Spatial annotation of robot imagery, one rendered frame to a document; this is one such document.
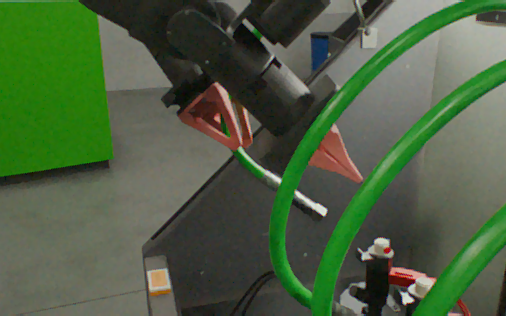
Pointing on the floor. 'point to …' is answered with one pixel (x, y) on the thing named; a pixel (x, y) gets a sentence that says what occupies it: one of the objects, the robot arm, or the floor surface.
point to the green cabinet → (38, 91)
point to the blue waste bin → (318, 48)
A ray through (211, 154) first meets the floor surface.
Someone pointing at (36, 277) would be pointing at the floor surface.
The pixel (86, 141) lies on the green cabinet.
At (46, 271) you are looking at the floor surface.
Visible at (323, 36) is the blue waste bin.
